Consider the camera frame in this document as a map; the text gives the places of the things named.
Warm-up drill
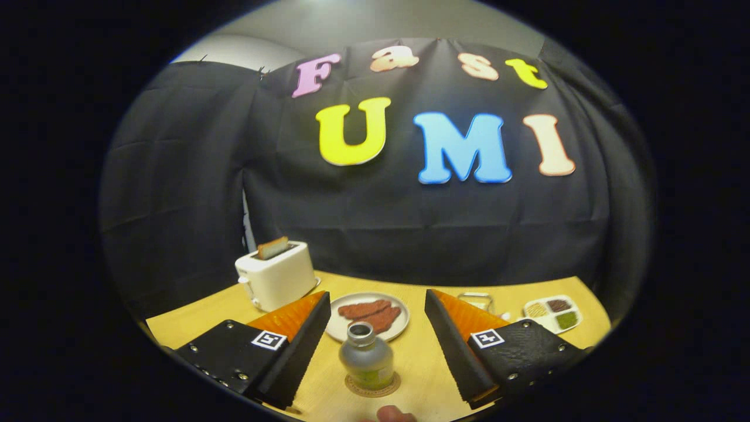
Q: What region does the round brown cork coaster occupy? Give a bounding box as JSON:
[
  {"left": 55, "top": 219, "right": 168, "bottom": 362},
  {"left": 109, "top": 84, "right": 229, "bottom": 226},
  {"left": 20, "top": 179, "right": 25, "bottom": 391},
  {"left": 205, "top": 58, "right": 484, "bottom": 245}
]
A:
[{"left": 344, "top": 370, "right": 402, "bottom": 399}]

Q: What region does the white round plate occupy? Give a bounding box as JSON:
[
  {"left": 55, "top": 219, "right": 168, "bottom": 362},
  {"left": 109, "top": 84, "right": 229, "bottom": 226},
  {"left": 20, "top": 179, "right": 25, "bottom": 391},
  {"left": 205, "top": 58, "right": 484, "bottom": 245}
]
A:
[{"left": 325, "top": 291, "right": 411, "bottom": 344}]

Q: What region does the silver bottle with green label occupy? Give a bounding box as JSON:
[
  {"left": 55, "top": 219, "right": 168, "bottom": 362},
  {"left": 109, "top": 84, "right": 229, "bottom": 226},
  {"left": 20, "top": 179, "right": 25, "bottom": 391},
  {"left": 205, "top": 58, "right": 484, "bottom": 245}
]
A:
[{"left": 338, "top": 321, "right": 395, "bottom": 391}]

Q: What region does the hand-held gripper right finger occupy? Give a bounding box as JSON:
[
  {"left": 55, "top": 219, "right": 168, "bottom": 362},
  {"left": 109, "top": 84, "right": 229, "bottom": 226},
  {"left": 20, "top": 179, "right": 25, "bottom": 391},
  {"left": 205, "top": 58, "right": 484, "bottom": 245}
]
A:
[{"left": 424, "top": 288, "right": 591, "bottom": 410}]

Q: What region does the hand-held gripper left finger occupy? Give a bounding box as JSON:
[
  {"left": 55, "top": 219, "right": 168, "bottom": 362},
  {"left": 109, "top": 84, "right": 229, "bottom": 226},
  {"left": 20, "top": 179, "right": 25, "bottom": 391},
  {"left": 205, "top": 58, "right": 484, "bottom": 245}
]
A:
[{"left": 173, "top": 290, "right": 332, "bottom": 410}]

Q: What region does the cream toaster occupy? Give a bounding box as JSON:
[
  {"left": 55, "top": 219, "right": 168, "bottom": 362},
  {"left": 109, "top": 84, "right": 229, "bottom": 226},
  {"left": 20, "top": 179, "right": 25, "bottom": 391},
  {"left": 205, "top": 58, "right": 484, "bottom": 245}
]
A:
[{"left": 234, "top": 240, "right": 319, "bottom": 313}]

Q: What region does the white divided dish with grains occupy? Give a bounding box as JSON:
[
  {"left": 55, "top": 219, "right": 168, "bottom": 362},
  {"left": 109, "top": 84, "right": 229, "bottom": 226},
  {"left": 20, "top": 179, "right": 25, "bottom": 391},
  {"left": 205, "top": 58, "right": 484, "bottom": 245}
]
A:
[{"left": 521, "top": 294, "right": 583, "bottom": 335}]

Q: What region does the small wire basket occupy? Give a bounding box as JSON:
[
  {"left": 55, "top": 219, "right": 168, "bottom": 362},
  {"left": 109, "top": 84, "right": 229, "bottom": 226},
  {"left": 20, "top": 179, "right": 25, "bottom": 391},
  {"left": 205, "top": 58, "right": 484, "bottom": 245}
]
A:
[{"left": 456, "top": 291, "right": 495, "bottom": 315}]

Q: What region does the wooden table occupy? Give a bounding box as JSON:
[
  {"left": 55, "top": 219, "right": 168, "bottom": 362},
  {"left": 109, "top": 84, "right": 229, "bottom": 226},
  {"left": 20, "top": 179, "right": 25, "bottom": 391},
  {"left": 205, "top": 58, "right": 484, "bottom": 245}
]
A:
[{"left": 145, "top": 270, "right": 612, "bottom": 422}]

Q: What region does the toast slice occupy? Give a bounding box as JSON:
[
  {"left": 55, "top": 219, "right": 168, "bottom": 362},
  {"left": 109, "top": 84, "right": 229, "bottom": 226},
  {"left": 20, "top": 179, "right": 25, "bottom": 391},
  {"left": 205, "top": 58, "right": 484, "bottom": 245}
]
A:
[{"left": 256, "top": 236, "right": 290, "bottom": 261}]

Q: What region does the brown meat slice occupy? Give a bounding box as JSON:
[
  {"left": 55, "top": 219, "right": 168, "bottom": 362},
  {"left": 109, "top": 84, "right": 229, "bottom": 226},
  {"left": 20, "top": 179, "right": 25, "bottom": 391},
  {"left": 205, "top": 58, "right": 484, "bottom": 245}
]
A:
[
  {"left": 351, "top": 305, "right": 403, "bottom": 335},
  {"left": 337, "top": 299, "right": 393, "bottom": 321}
]

